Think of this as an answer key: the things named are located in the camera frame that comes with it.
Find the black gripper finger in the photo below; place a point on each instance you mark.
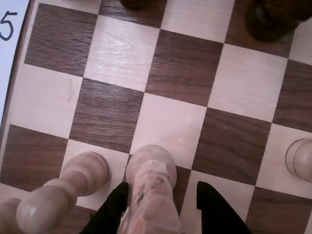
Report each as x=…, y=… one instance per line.
x=107, y=214
x=217, y=214

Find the white number label strip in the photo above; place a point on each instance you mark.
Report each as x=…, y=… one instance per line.
x=6, y=48

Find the light wooden knight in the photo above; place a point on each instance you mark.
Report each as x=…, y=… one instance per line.
x=151, y=170

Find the dark wooden knight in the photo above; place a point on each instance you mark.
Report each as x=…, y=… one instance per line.
x=268, y=24

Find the light wooden pawn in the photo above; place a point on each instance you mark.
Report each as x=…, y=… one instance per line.
x=80, y=170
x=7, y=214
x=302, y=161

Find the wooden chessboard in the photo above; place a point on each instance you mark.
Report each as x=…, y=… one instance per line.
x=170, y=73

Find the dark wooden pawn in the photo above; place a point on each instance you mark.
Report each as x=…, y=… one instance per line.
x=134, y=3

